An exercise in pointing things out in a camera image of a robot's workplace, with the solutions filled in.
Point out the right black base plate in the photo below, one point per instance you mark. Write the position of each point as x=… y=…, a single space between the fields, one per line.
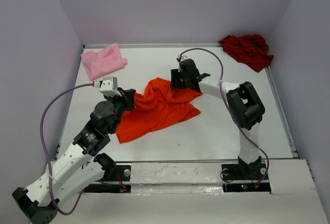
x=235 y=182

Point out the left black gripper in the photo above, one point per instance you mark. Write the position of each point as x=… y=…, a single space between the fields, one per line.
x=127 y=98

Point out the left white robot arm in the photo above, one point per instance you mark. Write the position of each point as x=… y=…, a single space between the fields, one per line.
x=80 y=165

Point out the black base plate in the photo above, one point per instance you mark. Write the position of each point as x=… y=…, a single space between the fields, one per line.
x=235 y=182
x=117 y=183

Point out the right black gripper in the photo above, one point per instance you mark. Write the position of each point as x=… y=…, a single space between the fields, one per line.
x=175 y=74

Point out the dark red t shirt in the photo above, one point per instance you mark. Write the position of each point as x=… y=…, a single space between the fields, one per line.
x=251 y=50

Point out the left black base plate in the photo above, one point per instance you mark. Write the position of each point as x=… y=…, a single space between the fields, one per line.
x=117 y=183

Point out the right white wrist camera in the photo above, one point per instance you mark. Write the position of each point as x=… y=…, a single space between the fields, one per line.
x=180 y=58

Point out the pink t shirt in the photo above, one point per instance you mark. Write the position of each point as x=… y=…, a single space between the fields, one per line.
x=106 y=61

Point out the orange t shirt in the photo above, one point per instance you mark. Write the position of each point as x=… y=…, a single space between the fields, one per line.
x=157 y=108

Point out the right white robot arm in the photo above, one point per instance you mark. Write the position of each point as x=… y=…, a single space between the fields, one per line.
x=242 y=100

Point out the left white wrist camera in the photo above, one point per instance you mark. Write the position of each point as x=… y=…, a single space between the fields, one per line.
x=108 y=86

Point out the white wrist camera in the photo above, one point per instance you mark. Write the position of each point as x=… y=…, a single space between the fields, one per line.
x=180 y=58
x=108 y=86

